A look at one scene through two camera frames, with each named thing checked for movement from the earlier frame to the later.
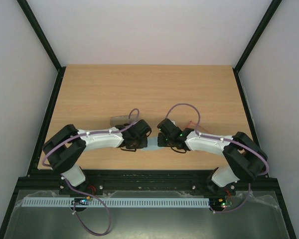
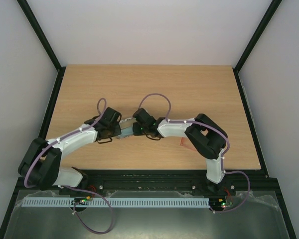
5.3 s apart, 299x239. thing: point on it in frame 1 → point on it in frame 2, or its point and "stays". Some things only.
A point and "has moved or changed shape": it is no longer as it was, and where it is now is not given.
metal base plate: (254, 215) stays
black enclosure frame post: (32, 19) stays
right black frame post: (259, 31) stays
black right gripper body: (162, 140) → (136, 128)
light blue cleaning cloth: (152, 144) has moved or changed shape
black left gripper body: (138, 143) → (114, 132)
